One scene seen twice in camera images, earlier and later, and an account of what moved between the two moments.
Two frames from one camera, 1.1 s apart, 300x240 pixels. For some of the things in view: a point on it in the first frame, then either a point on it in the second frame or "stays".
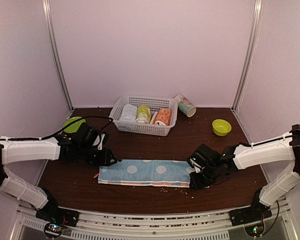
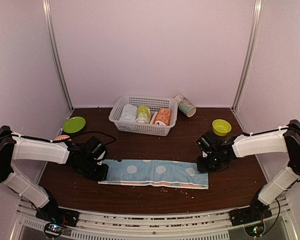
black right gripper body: x=207 y=179 -> x=212 y=164
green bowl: x=221 y=127 stays
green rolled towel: x=144 y=115 stays
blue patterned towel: x=146 y=172 stays
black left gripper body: x=93 y=159 -> x=89 y=170
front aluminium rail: x=164 y=224 stays
